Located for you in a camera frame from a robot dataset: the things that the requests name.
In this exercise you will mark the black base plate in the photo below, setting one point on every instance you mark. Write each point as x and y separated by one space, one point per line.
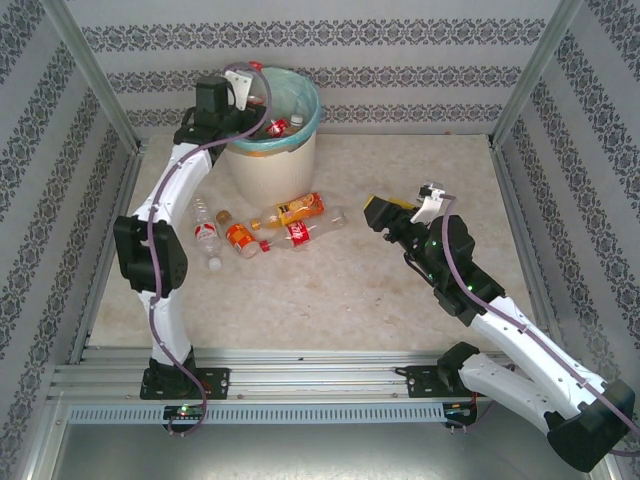
217 382
422 382

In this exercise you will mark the right circuit board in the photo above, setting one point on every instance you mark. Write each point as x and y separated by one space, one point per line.
460 410

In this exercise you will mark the aluminium frame post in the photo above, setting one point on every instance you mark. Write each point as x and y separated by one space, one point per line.
96 75
533 75

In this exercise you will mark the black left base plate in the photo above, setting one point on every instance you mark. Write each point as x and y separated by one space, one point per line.
217 382

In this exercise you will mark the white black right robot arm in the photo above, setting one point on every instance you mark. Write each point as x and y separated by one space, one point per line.
530 350

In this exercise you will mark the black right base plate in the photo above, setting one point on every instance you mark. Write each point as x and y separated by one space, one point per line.
422 382

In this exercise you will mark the red label cola bottle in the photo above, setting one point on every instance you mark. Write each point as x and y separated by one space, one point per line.
300 232
276 127

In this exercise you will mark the cream plastic waste bin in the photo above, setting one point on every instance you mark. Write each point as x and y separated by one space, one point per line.
270 175

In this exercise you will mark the aluminium mounting rail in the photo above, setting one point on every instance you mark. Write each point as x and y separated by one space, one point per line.
320 372

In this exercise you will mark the small orange bottle gold cap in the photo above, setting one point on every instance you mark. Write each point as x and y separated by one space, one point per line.
240 237

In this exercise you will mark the circuit board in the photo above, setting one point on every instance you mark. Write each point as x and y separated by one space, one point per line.
460 410
185 411

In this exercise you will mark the teal plastic bin liner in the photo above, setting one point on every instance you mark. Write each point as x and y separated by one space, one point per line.
300 95

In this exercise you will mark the aluminium side rail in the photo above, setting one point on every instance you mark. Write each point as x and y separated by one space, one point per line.
511 190
124 190

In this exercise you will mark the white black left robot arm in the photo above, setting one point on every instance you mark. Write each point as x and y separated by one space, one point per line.
175 185

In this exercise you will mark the orange juice plastic bottle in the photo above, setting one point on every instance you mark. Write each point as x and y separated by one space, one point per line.
297 206

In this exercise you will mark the clear water bottle white cap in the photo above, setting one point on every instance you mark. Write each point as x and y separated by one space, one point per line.
206 232

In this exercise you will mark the left circuit board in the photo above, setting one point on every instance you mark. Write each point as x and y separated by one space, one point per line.
185 411

